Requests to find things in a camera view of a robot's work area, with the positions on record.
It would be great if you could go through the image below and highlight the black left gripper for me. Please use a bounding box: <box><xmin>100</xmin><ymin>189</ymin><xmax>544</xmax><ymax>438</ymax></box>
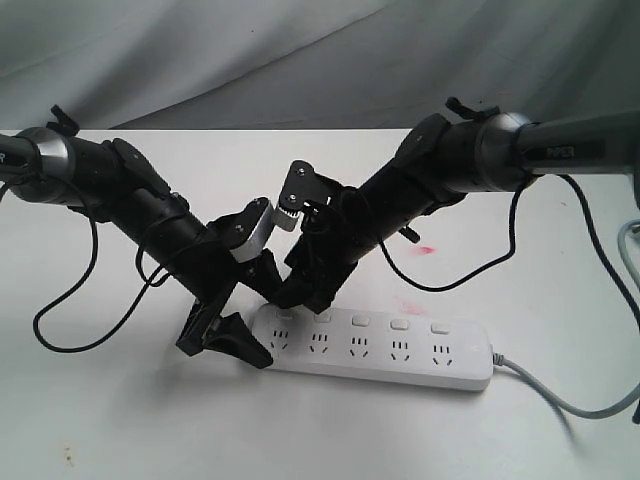
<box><xmin>176</xmin><ymin>213</ymin><xmax>292</xmax><ymax>369</ymax></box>

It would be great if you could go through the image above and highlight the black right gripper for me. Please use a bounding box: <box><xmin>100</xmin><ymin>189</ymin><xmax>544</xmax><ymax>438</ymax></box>
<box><xmin>272</xmin><ymin>187</ymin><xmax>385</xmax><ymax>313</ymax></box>

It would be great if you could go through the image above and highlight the white five-outlet power strip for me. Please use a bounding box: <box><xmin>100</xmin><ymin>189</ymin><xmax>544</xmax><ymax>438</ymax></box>
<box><xmin>252</xmin><ymin>304</ymin><xmax>493</xmax><ymax>392</ymax></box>

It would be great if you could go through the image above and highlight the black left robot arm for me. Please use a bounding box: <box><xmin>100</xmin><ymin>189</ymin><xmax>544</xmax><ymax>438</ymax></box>
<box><xmin>1</xmin><ymin>106</ymin><xmax>282</xmax><ymax>369</ymax></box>

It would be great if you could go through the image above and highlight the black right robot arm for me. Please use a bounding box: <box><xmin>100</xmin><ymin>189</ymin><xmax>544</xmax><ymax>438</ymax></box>
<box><xmin>273</xmin><ymin>97</ymin><xmax>639</xmax><ymax>313</ymax></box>

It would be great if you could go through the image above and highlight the grey backdrop cloth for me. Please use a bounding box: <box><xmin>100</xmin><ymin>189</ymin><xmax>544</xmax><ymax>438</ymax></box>
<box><xmin>1</xmin><ymin>1</ymin><xmax>639</xmax><ymax>129</ymax></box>

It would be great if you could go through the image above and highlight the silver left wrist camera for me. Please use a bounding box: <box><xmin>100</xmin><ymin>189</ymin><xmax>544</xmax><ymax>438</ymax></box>
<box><xmin>226</xmin><ymin>197</ymin><xmax>274</xmax><ymax>263</ymax></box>

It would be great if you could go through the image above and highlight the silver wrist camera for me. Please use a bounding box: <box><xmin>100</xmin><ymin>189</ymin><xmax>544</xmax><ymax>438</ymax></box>
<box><xmin>274</xmin><ymin>160</ymin><xmax>335</xmax><ymax>232</ymax></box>
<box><xmin>226</xmin><ymin>197</ymin><xmax>274</xmax><ymax>263</ymax></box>

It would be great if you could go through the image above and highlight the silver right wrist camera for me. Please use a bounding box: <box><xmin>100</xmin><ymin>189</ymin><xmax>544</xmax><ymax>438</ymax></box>
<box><xmin>274</xmin><ymin>160</ymin><xmax>335</xmax><ymax>232</ymax></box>

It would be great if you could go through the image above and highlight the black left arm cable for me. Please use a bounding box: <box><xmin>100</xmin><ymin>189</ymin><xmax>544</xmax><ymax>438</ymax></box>
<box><xmin>32</xmin><ymin>199</ymin><xmax>171</xmax><ymax>355</ymax></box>

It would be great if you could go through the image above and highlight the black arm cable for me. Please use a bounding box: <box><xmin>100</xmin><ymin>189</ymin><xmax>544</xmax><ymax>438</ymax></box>
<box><xmin>32</xmin><ymin>199</ymin><xmax>171</xmax><ymax>355</ymax></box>
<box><xmin>379</xmin><ymin>174</ymin><xmax>614</xmax><ymax>291</ymax></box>

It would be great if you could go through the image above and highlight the grey power cord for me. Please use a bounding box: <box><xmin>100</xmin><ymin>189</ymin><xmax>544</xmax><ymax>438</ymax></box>
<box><xmin>489</xmin><ymin>218</ymin><xmax>640</xmax><ymax>419</ymax></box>

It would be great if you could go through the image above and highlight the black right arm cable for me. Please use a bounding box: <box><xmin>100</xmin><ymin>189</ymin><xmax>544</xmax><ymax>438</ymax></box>
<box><xmin>379</xmin><ymin>174</ymin><xmax>614</xmax><ymax>291</ymax></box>

